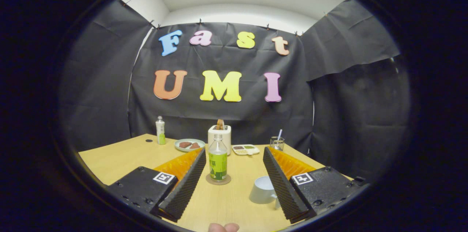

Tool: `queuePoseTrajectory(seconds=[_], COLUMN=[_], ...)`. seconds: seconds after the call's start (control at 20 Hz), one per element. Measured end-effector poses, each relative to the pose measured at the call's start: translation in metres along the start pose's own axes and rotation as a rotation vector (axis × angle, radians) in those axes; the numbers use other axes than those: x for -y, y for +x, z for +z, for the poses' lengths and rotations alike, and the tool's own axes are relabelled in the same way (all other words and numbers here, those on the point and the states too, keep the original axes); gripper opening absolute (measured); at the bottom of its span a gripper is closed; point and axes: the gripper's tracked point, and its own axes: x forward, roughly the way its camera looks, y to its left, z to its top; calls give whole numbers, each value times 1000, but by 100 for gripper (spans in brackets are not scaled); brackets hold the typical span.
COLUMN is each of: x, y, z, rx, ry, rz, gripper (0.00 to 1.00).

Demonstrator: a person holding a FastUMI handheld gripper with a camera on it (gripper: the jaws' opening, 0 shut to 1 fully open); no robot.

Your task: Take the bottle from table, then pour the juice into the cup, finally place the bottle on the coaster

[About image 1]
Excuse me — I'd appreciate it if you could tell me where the white toaster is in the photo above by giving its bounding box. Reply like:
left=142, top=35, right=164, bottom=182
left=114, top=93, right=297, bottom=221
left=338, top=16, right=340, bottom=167
left=208, top=125, right=232, bottom=156

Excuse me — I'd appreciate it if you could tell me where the wire mesh holder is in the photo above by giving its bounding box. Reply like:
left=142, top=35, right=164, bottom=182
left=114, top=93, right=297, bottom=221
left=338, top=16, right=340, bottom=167
left=270, top=136, right=285, bottom=151

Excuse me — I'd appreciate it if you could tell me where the clear juice bottle green label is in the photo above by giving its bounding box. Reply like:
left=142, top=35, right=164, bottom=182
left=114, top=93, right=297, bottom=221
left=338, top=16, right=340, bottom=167
left=208, top=134, right=228, bottom=182

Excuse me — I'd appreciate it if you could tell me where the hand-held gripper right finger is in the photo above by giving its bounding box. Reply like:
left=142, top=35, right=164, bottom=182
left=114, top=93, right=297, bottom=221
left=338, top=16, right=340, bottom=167
left=263, top=146, right=354, bottom=224

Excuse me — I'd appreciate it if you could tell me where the white cup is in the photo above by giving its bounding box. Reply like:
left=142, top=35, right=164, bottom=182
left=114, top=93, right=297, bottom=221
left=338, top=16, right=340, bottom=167
left=249, top=176, right=280, bottom=210

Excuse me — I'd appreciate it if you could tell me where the pale green plate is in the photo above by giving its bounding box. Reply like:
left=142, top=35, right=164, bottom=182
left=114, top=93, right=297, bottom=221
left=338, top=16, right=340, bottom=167
left=174, top=139, right=206, bottom=152

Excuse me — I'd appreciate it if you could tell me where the white divided tray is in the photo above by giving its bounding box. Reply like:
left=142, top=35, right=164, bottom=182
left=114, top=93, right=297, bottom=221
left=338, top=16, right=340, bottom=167
left=233, top=145, right=260, bottom=156

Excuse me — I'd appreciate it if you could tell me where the black backdrop cloth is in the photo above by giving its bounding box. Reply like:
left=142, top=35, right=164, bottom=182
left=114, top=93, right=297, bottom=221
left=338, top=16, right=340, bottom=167
left=58, top=0, right=410, bottom=183

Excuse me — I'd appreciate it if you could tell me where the small white green bottle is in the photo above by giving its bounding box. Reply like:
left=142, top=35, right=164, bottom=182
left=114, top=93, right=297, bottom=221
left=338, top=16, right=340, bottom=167
left=155, top=116, right=166, bottom=145

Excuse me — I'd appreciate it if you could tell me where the wooden table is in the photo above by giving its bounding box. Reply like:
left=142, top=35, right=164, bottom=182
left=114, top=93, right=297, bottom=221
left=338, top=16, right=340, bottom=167
left=79, top=133, right=353, bottom=232

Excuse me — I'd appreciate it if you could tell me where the round brown coaster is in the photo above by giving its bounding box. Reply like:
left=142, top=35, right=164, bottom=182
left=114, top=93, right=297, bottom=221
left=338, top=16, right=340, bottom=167
left=205, top=173, right=231, bottom=186

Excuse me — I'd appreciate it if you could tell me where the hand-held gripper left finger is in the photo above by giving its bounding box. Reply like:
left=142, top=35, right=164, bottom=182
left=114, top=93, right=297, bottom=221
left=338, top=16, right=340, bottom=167
left=106, top=148, right=207, bottom=223

